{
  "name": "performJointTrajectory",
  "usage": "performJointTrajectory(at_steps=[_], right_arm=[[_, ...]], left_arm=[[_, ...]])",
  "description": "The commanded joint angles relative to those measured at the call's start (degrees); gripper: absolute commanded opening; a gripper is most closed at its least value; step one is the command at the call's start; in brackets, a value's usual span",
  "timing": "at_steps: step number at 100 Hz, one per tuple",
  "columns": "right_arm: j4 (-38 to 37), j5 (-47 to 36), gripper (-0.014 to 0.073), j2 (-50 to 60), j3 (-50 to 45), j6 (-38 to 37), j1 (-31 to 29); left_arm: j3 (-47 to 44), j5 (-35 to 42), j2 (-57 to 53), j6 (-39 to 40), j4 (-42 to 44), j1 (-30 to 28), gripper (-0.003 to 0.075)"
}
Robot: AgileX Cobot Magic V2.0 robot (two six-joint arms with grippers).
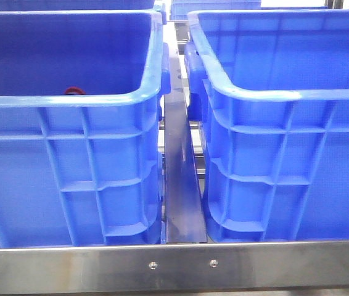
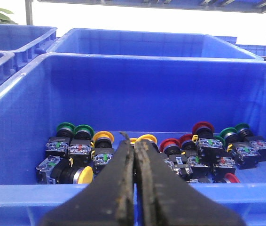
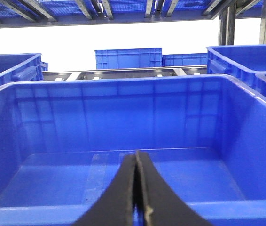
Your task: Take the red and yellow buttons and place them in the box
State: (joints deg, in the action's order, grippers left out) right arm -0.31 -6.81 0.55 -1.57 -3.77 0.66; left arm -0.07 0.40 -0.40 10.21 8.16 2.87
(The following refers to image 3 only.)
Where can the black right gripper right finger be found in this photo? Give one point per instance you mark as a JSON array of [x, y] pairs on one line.
[[159, 204]]

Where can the blue crate at right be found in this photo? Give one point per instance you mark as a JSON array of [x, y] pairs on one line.
[[242, 62]]

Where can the blue crate at left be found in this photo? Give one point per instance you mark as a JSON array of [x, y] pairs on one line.
[[20, 67]]

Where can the blue overhead shelf pallet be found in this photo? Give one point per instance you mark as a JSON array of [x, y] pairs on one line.
[[42, 13]]

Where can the metal shelf rack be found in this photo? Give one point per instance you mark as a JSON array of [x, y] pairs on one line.
[[225, 36]]

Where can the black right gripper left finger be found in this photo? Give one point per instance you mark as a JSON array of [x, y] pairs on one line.
[[115, 206]]

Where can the large blue plastic crate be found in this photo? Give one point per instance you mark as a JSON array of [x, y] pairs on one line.
[[62, 142]]

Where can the distant low blue crate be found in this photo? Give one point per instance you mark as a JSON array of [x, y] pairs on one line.
[[185, 59]]

